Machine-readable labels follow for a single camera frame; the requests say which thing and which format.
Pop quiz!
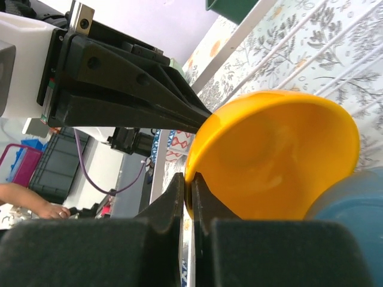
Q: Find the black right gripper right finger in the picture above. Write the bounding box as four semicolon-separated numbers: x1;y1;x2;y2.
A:
190;175;373;286

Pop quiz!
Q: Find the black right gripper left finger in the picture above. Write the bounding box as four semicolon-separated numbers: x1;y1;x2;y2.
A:
1;173;184;286

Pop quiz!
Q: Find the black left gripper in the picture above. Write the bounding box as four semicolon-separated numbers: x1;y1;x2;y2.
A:
37;1;211;133

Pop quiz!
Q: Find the yellow bowl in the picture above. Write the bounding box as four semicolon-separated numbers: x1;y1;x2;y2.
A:
185;90;360;220

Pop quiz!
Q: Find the solid blue bowl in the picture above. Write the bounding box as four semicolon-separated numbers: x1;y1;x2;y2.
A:
305;167;382;286

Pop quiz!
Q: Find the white wire dish rack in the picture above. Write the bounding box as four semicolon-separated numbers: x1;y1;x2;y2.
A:
149;0;383;210

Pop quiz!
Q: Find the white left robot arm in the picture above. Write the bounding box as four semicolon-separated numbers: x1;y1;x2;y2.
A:
31;1;211;156

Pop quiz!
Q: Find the person's hand in background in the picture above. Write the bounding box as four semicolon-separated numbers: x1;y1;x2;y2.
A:
1;183;71;219

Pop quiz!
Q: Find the blue triangle patterned bowl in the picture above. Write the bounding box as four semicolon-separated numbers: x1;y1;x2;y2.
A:
151;129;161;164

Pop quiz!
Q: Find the light green flower bowl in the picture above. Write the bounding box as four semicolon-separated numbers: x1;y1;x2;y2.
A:
169;58;185;78

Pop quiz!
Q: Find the dark grey storage crate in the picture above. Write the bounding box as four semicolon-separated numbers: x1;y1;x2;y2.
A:
29;127;80;204

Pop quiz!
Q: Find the magenta storage bin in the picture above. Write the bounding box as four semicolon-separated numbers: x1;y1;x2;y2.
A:
1;143;43;188

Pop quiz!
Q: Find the orange patterned bowl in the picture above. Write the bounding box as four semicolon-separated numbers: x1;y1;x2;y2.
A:
165;130;194;162

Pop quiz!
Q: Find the green compartment organizer tray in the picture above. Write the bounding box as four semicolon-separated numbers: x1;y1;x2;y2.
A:
205;0;258;25

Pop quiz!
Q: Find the floral patterned table mat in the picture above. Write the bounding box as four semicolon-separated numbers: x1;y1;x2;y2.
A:
161;0;383;287

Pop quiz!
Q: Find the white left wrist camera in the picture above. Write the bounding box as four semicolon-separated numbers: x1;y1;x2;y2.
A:
1;12;55;118

